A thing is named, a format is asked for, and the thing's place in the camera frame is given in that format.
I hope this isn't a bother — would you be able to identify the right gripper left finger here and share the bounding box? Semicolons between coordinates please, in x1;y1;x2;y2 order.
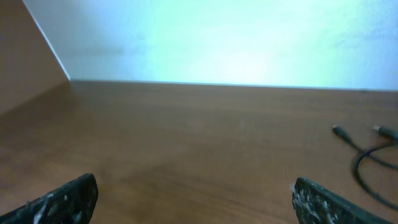
1;173;99;224

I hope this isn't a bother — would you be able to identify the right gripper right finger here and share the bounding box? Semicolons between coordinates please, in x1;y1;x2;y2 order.
292;177;390;224

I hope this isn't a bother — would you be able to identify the black usb cable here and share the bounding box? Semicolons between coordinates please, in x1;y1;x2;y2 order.
331;124;398;211

